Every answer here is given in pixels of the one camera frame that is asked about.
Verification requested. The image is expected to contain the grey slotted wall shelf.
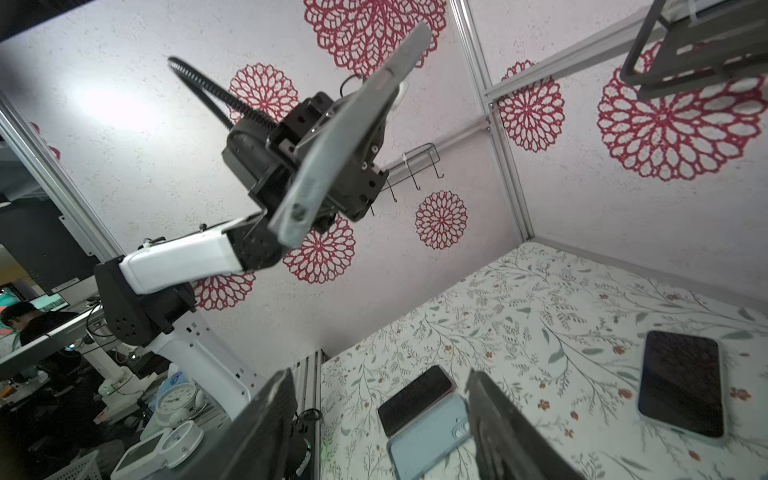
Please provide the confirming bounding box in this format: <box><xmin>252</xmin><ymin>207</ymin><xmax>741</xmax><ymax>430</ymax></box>
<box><xmin>620</xmin><ymin>1</ymin><xmax>767</xmax><ymax>100</ymax></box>

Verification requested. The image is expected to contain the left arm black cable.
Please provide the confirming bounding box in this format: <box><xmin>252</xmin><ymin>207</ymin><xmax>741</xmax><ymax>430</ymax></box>
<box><xmin>167</xmin><ymin>56</ymin><xmax>280</xmax><ymax>132</ymax></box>

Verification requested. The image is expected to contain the black wire wall basket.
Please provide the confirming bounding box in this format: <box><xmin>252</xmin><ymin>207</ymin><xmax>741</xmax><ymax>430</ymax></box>
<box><xmin>383</xmin><ymin>142</ymin><xmax>445</xmax><ymax>203</ymax></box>

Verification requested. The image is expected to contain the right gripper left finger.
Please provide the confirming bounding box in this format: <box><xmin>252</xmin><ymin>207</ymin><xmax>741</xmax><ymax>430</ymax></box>
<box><xmin>188</xmin><ymin>369</ymin><xmax>297</xmax><ymax>480</ymax></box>

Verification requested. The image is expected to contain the grey phone case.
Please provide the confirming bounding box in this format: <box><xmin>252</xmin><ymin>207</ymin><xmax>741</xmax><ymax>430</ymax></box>
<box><xmin>387</xmin><ymin>393</ymin><xmax>471</xmax><ymax>480</ymax></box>

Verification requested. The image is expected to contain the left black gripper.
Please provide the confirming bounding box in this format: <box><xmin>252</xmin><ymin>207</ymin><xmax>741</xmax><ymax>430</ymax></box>
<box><xmin>222</xmin><ymin>92</ymin><xmax>388</xmax><ymax>222</ymax></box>

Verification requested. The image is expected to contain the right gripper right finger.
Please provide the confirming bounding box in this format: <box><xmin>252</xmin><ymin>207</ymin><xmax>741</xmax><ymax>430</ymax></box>
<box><xmin>466</xmin><ymin>370</ymin><xmax>582</xmax><ymax>480</ymax></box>

